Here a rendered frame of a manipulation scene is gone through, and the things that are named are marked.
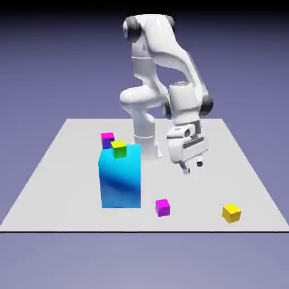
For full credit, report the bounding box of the small yellow cube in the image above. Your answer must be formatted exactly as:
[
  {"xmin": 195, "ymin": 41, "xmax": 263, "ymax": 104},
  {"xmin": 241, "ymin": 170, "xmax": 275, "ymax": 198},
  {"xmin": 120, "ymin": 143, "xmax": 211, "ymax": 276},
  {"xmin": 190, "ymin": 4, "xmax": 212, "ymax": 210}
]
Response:
[{"xmin": 221, "ymin": 203, "xmax": 242, "ymax": 224}]

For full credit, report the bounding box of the small lime green cube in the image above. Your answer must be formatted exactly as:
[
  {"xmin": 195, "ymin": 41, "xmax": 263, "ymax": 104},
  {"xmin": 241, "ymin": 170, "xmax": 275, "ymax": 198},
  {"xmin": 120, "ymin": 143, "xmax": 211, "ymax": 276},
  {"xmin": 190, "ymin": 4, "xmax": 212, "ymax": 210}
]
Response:
[{"xmin": 110, "ymin": 139, "xmax": 128, "ymax": 159}]

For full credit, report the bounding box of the small magenta cube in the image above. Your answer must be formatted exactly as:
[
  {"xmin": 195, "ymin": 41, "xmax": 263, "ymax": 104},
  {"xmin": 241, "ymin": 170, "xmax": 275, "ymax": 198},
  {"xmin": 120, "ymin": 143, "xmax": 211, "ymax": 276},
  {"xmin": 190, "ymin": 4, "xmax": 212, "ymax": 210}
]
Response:
[
  {"xmin": 100, "ymin": 132, "xmax": 115, "ymax": 150},
  {"xmin": 155, "ymin": 199, "xmax": 171, "ymax": 218}
]

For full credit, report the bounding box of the large cyan box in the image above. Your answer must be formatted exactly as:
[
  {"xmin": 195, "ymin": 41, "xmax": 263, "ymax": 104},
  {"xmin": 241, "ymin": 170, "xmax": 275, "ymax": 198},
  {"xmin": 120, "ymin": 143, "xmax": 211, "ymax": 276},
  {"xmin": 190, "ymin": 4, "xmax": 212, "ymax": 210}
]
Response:
[{"xmin": 98, "ymin": 143, "xmax": 142, "ymax": 209}]

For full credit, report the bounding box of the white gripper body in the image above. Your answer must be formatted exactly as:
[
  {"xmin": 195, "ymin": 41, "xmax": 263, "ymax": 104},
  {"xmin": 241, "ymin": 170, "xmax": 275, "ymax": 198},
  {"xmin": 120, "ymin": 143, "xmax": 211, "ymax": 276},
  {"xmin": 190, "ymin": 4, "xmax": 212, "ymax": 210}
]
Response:
[{"xmin": 167, "ymin": 135, "xmax": 209, "ymax": 165}]

